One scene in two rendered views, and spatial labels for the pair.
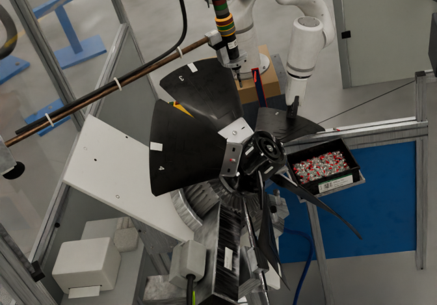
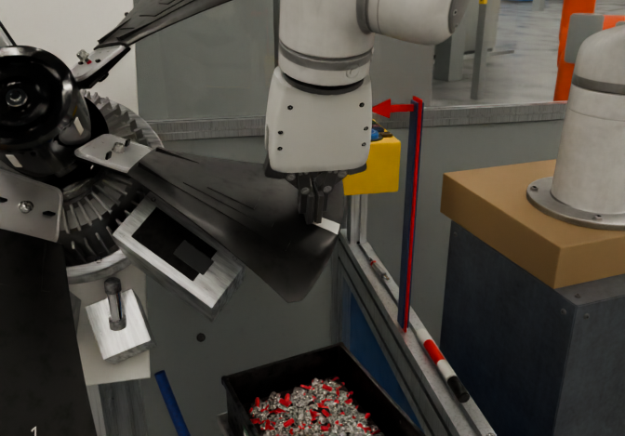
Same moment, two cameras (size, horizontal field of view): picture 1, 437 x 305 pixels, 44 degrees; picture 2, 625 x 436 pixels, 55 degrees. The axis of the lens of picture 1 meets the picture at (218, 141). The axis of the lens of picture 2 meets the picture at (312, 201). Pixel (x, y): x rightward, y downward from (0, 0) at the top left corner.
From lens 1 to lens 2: 158 cm
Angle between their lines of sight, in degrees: 57
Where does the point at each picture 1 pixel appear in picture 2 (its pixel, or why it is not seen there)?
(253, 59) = (585, 178)
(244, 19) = (608, 55)
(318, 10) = not seen: outside the picture
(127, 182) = (19, 35)
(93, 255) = not seen: hidden behind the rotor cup
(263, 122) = (259, 169)
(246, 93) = (498, 223)
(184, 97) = not seen: outside the picture
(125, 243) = not seen: hidden behind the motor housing
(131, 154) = (90, 29)
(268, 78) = (563, 232)
